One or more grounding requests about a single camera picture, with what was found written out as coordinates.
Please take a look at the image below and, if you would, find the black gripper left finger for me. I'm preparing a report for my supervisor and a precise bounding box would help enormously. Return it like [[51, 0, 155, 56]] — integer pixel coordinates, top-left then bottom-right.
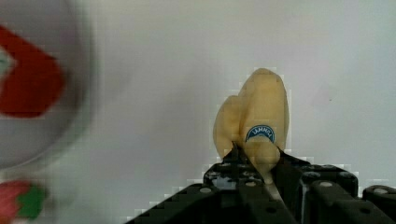
[[125, 147, 298, 224]]

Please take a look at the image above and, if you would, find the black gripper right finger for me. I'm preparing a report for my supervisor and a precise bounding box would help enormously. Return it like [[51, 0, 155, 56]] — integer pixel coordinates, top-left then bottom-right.
[[274, 152, 395, 224]]

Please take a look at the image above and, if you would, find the yellow toy banana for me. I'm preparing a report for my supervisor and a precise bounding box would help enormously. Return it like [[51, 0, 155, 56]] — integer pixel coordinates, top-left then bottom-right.
[[213, 68, 290, 201]]

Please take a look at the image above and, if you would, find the red green strawberry toy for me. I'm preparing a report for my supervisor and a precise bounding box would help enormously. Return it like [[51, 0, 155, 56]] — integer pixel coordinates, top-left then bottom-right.
[[0, 180, 47, 224]]

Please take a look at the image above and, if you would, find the red ketchup bottle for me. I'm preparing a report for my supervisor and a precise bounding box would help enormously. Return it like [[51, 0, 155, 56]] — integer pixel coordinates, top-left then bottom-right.
[[0, 26, 65, 119]]

